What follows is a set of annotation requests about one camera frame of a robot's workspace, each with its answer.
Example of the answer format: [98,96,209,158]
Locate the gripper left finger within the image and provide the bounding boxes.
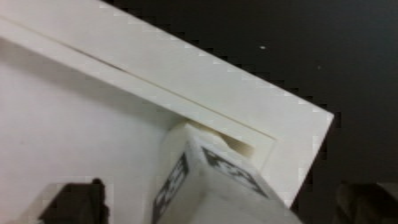
[40,178,111,224]

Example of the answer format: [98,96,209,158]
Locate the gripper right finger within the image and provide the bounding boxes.
[335,182,398,224]

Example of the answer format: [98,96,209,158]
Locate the white leg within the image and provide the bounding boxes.
[148,122,304,224]

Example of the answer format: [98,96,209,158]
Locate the white square tabletop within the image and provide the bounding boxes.
[0,38,240,224]

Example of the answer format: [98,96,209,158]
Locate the white right obstacle wall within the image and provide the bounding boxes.
[0,0,335,204]

